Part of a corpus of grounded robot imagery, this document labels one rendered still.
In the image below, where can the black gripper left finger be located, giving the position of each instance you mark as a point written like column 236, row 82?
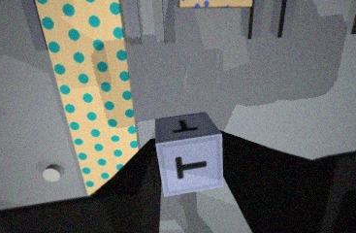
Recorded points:
column 129, row 202

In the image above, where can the pale blue labelled cube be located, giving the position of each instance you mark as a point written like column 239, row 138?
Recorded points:
column 189, row 151

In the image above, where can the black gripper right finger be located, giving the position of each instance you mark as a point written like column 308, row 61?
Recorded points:
column 279, row 192

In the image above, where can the tan strip with teal polka dots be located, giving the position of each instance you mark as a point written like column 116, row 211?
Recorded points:
column 87, row 50

